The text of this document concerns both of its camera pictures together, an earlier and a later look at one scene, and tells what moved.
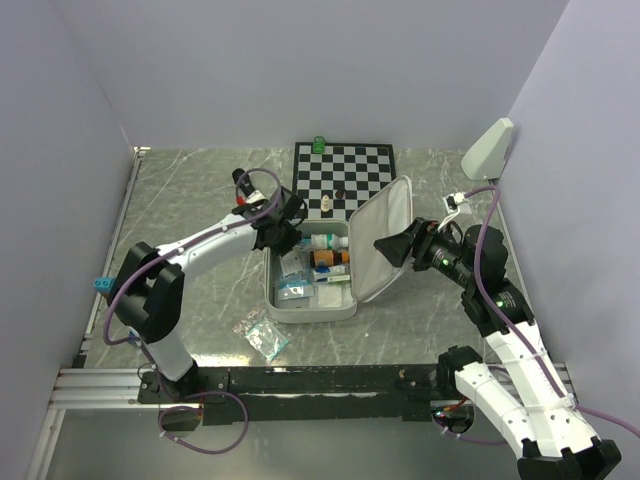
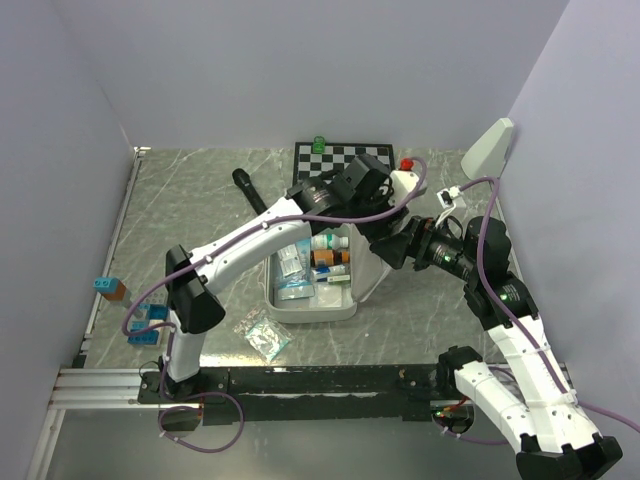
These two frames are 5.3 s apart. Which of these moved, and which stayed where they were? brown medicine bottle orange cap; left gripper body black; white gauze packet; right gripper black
Moved: left gripper body black
Stayed: brown medicine bottle orange cap; white gauze packet; right gripper black
